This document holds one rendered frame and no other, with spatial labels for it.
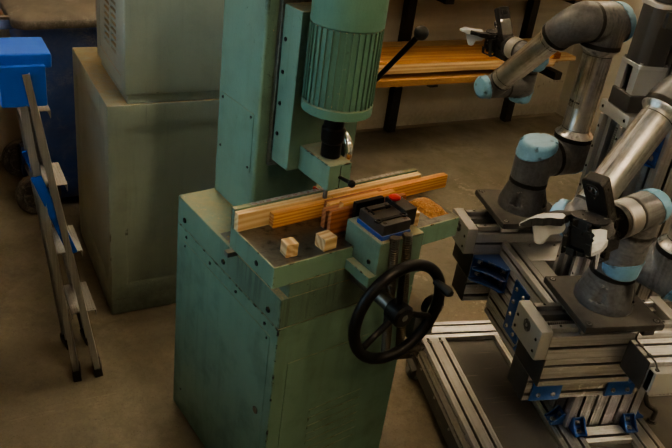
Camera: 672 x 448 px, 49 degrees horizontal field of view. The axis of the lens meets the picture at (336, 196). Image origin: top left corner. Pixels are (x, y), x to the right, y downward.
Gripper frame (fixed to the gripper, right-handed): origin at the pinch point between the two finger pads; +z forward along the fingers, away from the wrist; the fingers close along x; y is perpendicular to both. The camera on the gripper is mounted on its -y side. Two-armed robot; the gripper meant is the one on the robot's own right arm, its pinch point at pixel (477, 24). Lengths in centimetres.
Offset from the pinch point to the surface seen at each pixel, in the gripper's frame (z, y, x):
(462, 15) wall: 179, 64, 125
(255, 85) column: -40, -10, -99
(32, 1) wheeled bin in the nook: 133, 9, -136
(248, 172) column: -39, 15, -102
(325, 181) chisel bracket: -63, 9, -90
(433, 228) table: -71, 27, -62
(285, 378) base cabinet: -77, 55, -109
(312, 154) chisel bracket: -56, 5, -90
